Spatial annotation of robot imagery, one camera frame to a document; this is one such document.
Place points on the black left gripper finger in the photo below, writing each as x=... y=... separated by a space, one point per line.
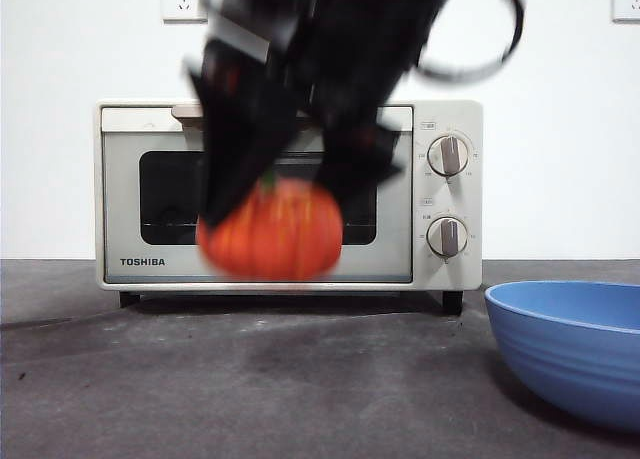
x=240 y=139

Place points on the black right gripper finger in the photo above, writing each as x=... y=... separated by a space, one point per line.
x=355 y=164

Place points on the orange pumpkin with green stem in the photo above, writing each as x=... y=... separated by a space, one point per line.
x=275 y=239

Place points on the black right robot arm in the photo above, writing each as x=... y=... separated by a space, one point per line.
x=370 y=39

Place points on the beige oven control knob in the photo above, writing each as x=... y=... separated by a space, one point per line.
x=449 y=156
x=448 y=236

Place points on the cream Toshiba toaster oven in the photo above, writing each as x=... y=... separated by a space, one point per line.
x=150 y=189

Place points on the blue ribbed bowl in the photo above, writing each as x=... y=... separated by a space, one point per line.
x=570 y=364

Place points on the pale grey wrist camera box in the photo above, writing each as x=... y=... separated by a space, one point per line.
x=240 y=35

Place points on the white wall socket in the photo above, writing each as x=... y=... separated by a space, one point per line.
x=179 y=1
x=627 y=1

